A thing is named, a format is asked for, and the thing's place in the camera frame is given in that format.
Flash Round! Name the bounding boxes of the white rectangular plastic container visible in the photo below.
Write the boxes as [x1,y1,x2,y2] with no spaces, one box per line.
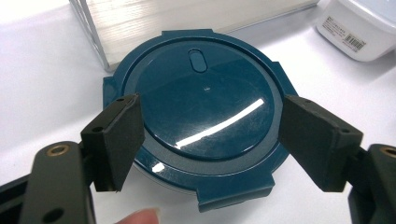
[315,0,396,63]

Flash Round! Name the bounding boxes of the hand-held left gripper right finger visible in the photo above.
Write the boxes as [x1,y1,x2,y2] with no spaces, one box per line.
[277,93,364,193]

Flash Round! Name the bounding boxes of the round container with blue lid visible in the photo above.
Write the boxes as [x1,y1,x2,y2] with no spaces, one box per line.
[102,28,298,214]

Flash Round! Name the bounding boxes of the white wire shelf rack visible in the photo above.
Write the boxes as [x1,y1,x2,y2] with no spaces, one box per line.
[68,0,321,73]

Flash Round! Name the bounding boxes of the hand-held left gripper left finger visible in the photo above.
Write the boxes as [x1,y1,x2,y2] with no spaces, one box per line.
[79,92,146,193]

